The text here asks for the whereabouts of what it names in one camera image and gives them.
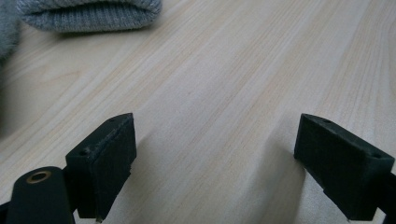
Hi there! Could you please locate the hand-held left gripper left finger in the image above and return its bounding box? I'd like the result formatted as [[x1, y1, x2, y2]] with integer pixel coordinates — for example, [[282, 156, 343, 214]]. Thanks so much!
[[64, 112, 137, 223]]

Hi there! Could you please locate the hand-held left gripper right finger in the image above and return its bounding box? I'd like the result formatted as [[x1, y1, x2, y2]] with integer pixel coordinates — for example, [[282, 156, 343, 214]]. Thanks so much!
[[293, 113, 396, 222]]

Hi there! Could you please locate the grey knit mitten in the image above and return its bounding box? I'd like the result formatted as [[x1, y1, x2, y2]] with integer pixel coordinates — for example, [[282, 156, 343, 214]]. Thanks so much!
[[16, 0, 163, 33]]

